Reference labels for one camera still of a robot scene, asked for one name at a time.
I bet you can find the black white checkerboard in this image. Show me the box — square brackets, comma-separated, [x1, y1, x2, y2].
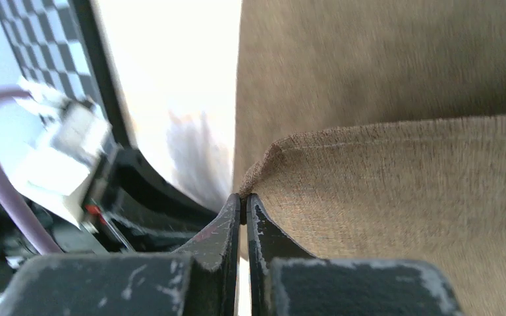
[0, 0, 134, 149]

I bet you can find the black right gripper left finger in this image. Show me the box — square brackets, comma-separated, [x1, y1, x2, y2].
[174, 194, 240, 315]

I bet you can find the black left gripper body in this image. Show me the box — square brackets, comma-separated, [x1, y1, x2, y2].
[0, 148, 215, 292]

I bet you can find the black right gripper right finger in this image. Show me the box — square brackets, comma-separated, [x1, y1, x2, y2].
[246, 194, 314, 316]

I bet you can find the brown cloth napkin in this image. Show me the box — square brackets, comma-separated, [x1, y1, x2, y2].
[233, 1, 506, 315]

